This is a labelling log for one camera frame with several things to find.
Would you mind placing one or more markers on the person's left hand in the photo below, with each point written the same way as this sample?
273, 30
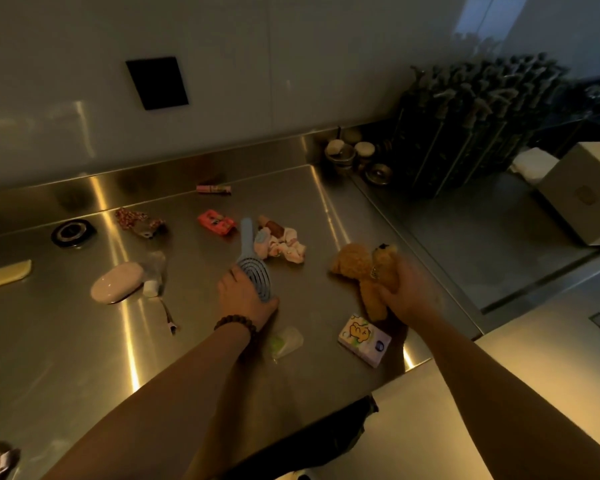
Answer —
237, 302

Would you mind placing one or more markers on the person's right hand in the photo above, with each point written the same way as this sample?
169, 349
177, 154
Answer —
415, 294

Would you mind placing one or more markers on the person's right fingers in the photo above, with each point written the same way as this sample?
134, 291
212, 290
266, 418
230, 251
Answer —
389, 294

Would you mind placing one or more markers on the person's left thumb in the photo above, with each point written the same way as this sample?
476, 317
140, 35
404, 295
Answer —
270, 308

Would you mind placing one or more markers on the blue round hairbrush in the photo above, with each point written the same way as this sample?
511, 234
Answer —
255, 272

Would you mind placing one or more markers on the brown teddy bear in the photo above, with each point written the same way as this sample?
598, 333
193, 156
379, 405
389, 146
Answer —
352, 262

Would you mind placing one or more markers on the person's left forearm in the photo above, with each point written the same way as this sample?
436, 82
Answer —
155, 409

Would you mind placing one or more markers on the person's right forearm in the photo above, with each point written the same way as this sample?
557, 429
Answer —
500, 394

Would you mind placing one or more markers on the clear packet with green item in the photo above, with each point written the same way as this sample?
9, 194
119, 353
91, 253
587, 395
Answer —
284, 341

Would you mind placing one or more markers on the white cartoon tissue packet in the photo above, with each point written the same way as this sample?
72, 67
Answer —
364, 339

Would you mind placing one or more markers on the floral white cloth bundle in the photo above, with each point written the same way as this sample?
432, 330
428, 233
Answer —
282, 244

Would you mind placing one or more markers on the metal hair clip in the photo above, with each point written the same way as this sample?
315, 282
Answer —
169, 317

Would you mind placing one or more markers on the red snack packet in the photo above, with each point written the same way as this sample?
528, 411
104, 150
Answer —
216, 222

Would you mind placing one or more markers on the stainless steel sink basin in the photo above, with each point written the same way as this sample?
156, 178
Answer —
480, 234

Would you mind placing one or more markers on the small round metal tin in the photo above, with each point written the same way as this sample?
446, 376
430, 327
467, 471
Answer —
378, 173

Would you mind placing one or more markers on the clear pouch with white bottle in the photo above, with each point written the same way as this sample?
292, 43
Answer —
152, 274

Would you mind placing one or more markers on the pink lip balm tube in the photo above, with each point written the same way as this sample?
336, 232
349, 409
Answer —
214, 188

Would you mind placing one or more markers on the person's dark clothing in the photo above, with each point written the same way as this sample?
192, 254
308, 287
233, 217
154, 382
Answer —
325, 442

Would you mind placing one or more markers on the small metal jar with lid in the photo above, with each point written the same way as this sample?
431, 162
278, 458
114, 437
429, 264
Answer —
364, 150
340, 152

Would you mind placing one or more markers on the pink oval case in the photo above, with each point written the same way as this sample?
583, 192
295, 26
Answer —
116, 282

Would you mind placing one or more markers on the patterned fabric scrunchie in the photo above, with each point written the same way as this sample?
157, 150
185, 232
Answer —
139, 222

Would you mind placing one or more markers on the row of dark pump bottles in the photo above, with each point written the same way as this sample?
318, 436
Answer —
475, 119

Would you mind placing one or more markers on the black round disc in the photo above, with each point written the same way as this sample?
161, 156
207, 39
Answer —
73, 232

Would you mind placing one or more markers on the white cardboard box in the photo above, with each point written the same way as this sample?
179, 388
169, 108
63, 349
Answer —
582, 194

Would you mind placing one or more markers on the pale yellow flat strip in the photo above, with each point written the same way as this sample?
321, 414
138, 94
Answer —
5, 275

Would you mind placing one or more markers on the black square wall panel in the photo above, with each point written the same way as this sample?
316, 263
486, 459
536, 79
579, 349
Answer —
157, 83

